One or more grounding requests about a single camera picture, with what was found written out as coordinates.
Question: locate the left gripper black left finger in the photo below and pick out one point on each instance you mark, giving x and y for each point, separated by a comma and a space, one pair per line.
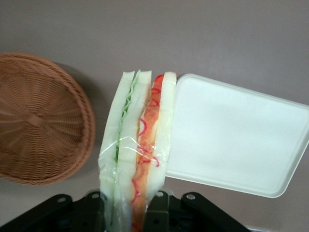
89, 215

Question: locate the beige rectangular tray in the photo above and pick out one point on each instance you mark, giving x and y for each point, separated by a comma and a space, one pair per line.
236, 135

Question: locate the triangle sandwich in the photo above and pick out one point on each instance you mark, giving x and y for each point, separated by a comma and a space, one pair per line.
144, 135

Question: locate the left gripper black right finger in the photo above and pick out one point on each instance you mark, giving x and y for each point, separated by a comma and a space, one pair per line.
158, 212

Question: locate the round brown wicker basket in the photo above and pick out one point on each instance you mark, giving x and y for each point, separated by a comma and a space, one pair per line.
41, 120

